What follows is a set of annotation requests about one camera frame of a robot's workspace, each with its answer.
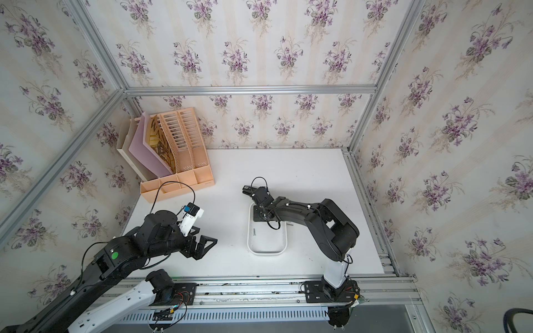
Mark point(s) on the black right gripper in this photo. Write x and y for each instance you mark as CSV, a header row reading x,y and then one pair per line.
x,y
255,217

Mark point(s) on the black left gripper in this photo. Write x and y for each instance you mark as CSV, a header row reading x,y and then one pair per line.
x,y
200,252

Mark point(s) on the white plastic storage box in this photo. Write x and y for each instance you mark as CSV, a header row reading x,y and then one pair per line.
x,y
267,242

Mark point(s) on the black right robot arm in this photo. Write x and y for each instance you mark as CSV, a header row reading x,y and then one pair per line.
x,y
334,233

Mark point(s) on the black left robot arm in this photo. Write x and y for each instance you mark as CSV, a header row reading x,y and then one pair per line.
x,y
159,235

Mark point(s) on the black stapler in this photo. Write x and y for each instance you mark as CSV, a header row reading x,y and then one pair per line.
x,y
249,190

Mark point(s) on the beige file folder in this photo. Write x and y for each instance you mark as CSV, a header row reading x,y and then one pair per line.
x,y
125,139

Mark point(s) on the peach plastic desk organizer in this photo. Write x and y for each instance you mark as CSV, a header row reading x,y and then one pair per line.
x,y
176,137

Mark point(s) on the purple folder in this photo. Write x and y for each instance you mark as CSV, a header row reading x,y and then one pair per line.
x,y
144,154

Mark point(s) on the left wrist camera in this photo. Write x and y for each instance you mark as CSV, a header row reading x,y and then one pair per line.
x,y
191,213

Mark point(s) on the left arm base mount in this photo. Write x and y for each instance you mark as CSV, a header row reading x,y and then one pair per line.
x,y
173,293

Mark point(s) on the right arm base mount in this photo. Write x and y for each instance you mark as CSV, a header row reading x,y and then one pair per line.
x,y
331,291

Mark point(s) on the aluminium front rail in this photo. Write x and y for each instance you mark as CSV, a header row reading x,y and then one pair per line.
x,y
241,300

